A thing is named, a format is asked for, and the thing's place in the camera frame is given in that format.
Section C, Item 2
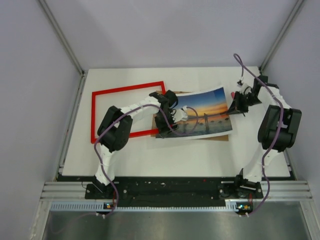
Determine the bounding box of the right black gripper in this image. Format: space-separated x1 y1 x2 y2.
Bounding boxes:
226 91 263 116

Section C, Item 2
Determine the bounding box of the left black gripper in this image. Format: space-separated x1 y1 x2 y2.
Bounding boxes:
154 109 179 138

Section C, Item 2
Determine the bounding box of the sunset photo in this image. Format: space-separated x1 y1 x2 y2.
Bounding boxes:
154 85 234 140

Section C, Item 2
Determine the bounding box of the red picture frame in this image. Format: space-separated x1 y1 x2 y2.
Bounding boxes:
90 81 167 144

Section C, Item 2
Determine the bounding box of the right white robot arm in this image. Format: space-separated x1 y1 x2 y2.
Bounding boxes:
227 75 302 198

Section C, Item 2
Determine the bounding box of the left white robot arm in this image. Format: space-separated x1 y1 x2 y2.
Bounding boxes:
92 90 179 199

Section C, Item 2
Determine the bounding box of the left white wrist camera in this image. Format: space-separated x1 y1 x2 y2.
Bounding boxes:
172 105 188 123

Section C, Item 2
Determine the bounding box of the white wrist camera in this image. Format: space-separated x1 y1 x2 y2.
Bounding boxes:
172 105 188 123
237 77 252 95

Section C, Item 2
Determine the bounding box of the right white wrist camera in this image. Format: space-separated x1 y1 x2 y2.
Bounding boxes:
237 77 252 95

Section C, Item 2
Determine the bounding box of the brown frame backing board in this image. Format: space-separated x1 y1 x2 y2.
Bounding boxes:
150 91 229 142

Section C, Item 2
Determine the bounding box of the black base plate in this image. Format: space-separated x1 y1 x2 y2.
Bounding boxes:
57 172 265 201

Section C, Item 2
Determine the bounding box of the aluminium front rail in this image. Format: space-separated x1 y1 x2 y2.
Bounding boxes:
40 180 313 202

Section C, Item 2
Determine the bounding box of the right aluminium corner post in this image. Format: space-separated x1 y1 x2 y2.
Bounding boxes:
258 0 307 73

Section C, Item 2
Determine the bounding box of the aluminium corner post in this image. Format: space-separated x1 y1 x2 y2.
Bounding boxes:
258 0 307 73
36 0 85 76

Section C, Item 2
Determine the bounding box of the white slotted cable duct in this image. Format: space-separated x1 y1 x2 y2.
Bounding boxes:
49 201 253 213

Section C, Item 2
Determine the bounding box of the left aluminium corner post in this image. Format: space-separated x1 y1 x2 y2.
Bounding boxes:
36 0 85 76

